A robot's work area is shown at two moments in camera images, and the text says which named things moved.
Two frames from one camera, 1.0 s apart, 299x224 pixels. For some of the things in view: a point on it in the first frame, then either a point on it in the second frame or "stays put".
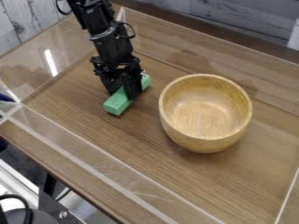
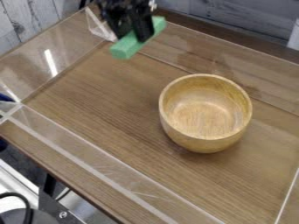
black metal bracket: (51, 206) stays put
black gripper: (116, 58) -> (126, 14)
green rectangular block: (118, 100) -> (126, 47)
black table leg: (51, 184) stays put
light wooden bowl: (204, 110) stays put
